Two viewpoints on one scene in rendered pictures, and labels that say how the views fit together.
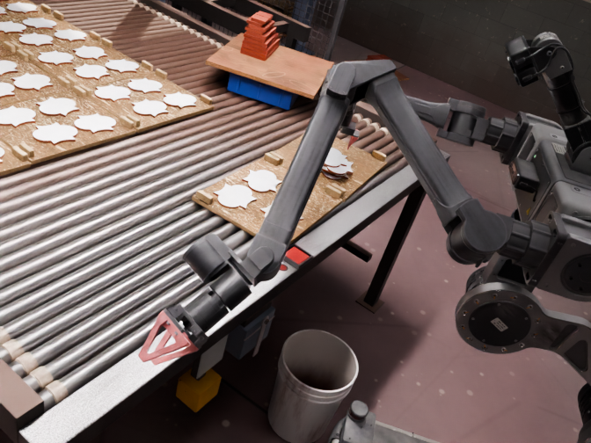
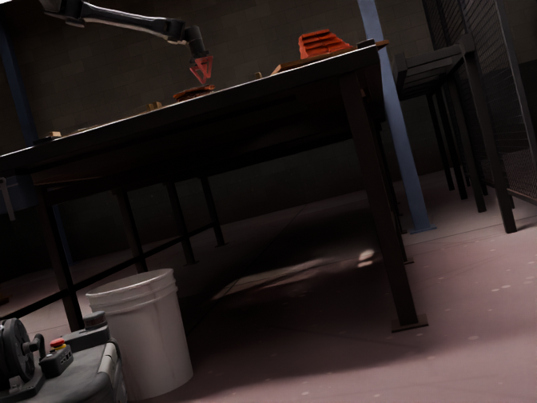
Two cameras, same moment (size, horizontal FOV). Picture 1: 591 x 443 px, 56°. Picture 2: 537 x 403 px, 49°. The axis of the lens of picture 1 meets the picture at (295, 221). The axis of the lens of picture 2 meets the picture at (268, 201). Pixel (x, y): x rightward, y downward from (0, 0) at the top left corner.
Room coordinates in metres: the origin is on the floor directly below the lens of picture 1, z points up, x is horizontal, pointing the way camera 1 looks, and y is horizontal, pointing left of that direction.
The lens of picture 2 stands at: (1.51, -2.33, 0.60)
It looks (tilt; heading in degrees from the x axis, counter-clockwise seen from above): 3 degrees down; 76
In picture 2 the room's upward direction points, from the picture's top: 15 degrees counter-clockwise
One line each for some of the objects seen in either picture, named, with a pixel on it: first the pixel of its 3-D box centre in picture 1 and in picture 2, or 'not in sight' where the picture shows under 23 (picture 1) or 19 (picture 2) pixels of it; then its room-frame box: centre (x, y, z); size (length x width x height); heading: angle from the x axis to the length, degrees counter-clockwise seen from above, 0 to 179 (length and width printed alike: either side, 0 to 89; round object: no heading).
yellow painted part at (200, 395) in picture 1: (202, 367); not in sight; (0.99, 0.13, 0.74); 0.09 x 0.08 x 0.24; 154
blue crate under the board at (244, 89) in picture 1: (268, 79); not in sight; (2.50, 0.31, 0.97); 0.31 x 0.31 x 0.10; 86
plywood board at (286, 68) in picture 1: (273, 63); (320, 66); (2.57, 0.31, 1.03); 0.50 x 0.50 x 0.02; 86
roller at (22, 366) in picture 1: (281, 213); not in sight; (1.57, 0.05, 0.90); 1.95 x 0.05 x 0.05; 154
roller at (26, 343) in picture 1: (270, 206); not in sight; (1.59, 0.10, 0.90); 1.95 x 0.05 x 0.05; 154
